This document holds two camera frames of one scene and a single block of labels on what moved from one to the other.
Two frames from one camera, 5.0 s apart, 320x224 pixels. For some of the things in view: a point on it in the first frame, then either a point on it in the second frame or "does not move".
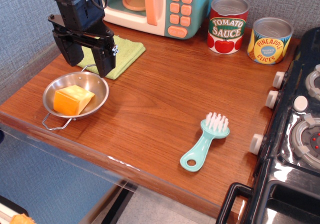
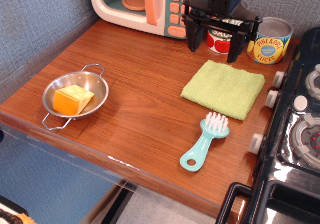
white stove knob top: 278,79 does not move
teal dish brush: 215,126 does not move
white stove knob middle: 271,99 does not move
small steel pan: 89,80 does not move
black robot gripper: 82,19 -> 224,9
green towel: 128,51 -> 230,90
